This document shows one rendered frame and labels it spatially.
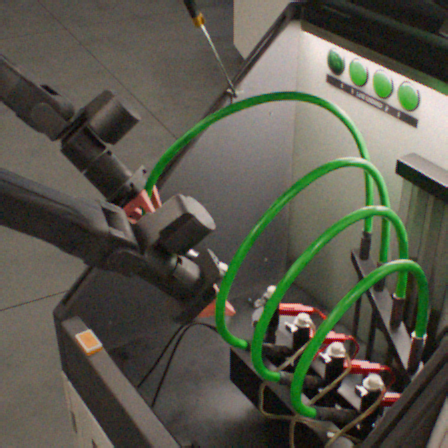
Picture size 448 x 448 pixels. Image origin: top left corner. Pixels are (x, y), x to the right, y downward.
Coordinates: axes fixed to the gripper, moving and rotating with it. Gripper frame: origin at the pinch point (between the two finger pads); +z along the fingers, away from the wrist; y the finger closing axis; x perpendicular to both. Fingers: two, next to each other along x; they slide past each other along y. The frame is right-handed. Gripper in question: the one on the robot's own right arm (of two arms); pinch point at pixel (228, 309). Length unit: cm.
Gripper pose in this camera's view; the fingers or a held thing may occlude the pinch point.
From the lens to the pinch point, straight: 113.8
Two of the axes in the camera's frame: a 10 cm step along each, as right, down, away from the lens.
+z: 6.4, 4.7, 6.2
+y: 7.0, -6.9, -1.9
